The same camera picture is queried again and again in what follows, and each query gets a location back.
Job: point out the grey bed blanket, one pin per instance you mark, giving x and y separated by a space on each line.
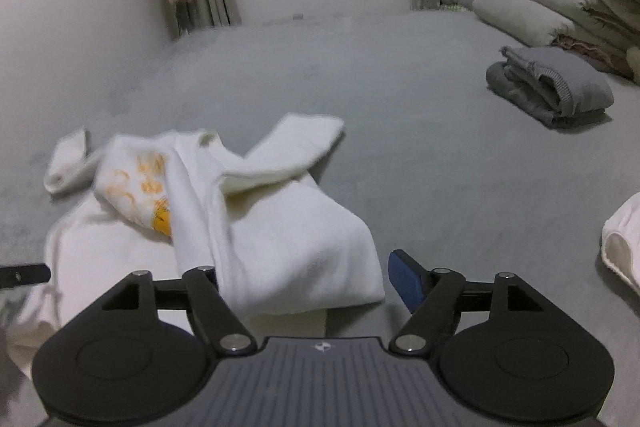
400 107

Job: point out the beige bolster pillow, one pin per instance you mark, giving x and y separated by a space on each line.
520 19

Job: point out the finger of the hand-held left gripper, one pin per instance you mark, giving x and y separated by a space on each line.
22 276

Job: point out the white printed sweatshirt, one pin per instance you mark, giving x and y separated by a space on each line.
280 247

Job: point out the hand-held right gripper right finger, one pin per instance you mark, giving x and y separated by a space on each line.
405 279

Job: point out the grey folded garment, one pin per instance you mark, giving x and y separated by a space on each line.
550 82

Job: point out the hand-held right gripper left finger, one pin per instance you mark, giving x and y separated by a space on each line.
202 279

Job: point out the white garment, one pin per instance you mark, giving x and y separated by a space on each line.
625 242

